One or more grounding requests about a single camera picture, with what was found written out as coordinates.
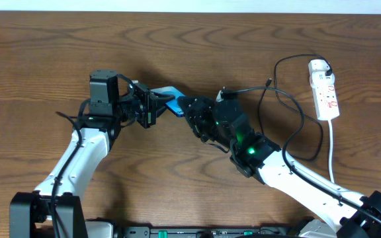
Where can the blue screen smartphone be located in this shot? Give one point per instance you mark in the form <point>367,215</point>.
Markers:
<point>172,105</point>

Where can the white usb charger plug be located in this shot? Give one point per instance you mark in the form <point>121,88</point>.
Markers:
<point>320,79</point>

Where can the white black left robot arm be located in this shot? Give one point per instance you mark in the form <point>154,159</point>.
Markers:
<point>54,208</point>

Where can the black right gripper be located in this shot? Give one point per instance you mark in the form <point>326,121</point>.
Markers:
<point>196,116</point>

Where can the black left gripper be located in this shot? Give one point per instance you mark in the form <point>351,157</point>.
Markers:
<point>151,108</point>

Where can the white power strip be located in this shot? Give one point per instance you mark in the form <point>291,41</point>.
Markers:
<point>325,98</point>

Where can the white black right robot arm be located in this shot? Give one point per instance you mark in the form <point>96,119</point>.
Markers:
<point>348,213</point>

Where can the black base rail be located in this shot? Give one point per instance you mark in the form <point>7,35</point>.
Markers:
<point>201,232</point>

